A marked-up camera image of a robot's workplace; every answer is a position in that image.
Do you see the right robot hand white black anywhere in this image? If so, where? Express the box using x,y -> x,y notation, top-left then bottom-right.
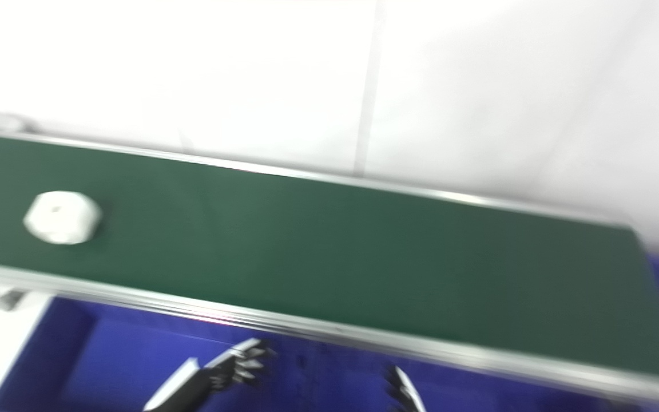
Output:
384,365 -> 427,412

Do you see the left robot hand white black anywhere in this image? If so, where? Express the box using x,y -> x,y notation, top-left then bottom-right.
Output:
144,338 -> 277,412

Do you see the white hexagonal plastic part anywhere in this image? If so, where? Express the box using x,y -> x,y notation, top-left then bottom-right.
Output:
22,191 -> 103,245

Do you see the green conveyor belt aluminium frame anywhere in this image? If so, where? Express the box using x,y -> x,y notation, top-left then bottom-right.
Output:
0,129 -> 659,408

